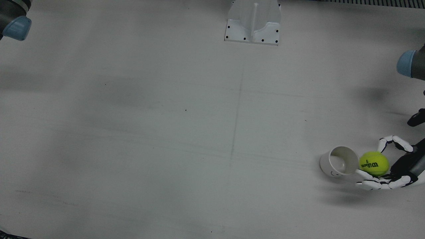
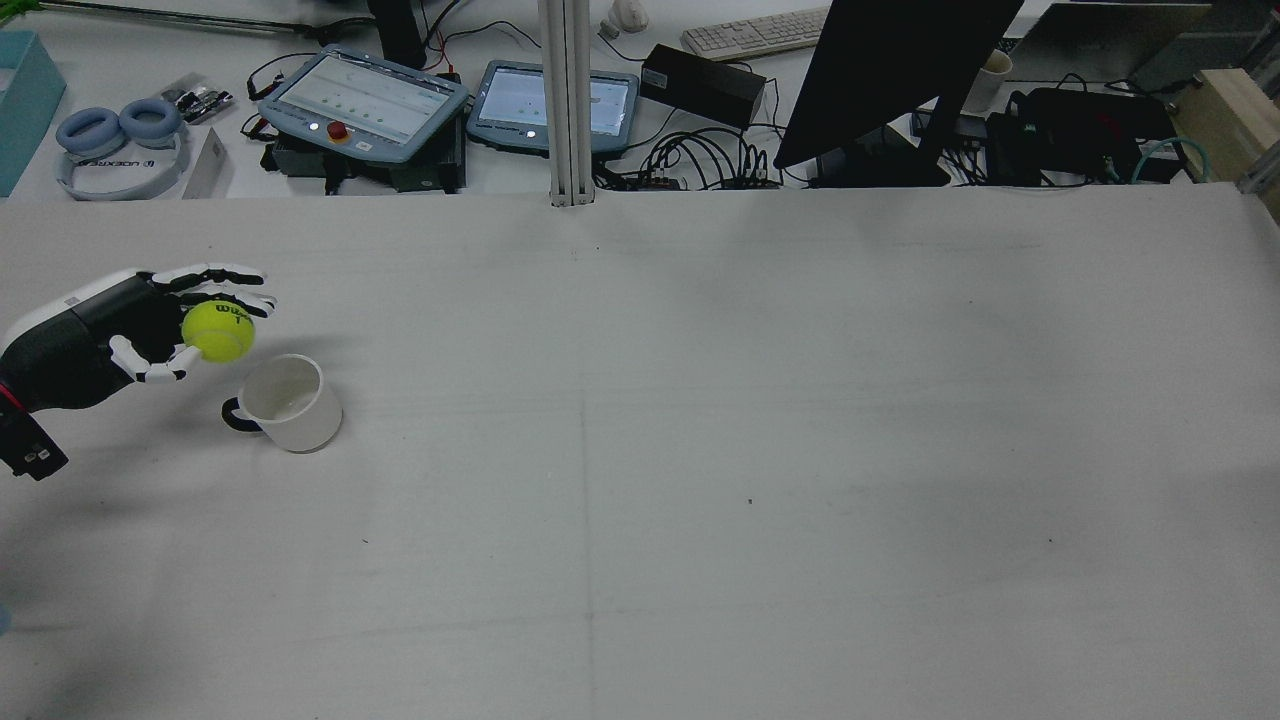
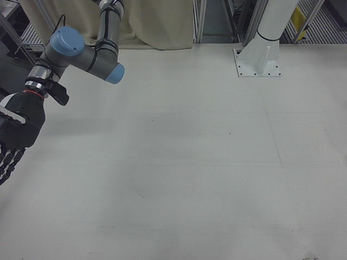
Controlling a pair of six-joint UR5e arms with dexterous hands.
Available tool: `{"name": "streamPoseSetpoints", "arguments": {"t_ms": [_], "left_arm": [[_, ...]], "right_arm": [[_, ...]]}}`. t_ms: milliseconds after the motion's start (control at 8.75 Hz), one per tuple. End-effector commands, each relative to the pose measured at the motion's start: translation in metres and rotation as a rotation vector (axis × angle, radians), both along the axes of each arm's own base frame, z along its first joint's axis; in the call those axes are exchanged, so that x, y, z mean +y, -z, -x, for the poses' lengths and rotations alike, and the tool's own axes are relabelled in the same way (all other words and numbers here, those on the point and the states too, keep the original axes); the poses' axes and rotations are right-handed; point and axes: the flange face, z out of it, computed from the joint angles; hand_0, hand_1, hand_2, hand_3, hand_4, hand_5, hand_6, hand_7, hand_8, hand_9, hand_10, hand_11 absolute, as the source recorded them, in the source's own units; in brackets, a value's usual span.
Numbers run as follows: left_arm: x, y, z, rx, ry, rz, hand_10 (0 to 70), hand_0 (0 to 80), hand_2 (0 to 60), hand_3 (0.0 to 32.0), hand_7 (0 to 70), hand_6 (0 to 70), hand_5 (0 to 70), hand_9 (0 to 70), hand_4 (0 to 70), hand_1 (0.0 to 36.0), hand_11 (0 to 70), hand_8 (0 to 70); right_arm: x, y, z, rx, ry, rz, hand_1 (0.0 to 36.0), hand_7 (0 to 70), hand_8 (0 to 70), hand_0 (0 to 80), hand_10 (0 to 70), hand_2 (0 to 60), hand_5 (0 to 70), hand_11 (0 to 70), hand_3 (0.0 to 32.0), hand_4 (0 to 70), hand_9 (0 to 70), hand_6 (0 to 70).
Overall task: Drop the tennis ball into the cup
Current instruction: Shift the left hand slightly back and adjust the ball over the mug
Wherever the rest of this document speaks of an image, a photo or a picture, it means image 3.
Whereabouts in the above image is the white column pedestal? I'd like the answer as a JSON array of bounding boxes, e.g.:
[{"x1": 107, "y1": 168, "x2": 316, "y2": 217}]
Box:
[{"x1": 232, "y1": 0, "x2": 302, "y2": 79}]

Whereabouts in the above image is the metal shelf rack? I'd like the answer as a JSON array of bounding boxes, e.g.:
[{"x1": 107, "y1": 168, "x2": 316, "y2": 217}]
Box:
[{"x1": 0, "y1": 0, "x2": 46, "y2": 59}]

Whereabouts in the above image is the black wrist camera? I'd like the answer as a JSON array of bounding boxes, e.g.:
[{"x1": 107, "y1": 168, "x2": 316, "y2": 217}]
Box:
[{"x1": 44, "y1": 77, "x2": 70, "y2": 106}]

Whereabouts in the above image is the grated metal panel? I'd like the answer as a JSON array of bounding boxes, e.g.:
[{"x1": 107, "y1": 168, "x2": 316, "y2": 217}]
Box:
[{"x1": 279, "y1": 0, "x2": 347, "y2": 44}]

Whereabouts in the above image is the aluminium frame post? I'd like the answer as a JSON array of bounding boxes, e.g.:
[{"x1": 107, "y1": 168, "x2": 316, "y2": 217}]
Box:
[
  {"x1": 192, "y1": 0, "x2": 208, "y2": 44},
  {"x1": 237, "y1": 0, "x2": 268, "y2": 46}
]

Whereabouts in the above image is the beige curtain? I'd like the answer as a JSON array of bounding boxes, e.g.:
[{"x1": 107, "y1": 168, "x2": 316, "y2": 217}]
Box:
[{"x1": 20, "y1": 0, "x2": 195, "y2": 51}]

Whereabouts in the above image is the yellow sign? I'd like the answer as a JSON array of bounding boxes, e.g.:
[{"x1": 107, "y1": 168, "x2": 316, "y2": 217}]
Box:
[{"x1": 291, "y1": 6, "x2": 310, "y2": 42}]

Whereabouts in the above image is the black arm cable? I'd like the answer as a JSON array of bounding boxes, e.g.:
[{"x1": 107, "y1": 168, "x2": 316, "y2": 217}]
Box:
[{"x1": 53, "y1": 0, "x2": 121, "y2": 72}]

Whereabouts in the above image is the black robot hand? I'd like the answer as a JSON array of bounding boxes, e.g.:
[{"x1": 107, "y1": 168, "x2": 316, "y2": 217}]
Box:
[{"x1": 0, "y1": 91, "x2": 46, "y2": 186}]

